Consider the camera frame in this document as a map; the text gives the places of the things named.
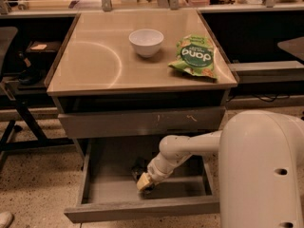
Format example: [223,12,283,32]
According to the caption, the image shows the black chair on left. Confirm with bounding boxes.
[0,27,72,163]

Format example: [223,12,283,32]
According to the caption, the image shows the grey drawer cabinet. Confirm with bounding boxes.
[45,9,238,155]

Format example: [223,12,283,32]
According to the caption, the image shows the black shelf items left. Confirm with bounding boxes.
[18,41,61,86]

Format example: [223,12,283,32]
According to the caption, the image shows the open grey middle drawer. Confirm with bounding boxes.
[65,136,219,223]

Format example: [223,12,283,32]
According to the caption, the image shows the white shoe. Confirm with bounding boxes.
[0,211,13,228]

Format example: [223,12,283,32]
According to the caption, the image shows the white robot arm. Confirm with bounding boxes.
[137,110,304,228]

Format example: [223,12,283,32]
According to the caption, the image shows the green snack chip bag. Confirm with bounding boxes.
[168,34,217,79]

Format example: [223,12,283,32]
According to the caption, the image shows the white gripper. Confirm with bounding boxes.
[137,158,173,192]

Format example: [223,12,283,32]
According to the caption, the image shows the silver redbull can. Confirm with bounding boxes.
[131,165,147,182]

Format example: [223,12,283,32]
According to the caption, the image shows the white ceramic bowl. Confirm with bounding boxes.
[129,28,164,58]

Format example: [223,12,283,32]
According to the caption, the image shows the closed grey top drawer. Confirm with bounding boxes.
[59,106,225,139]

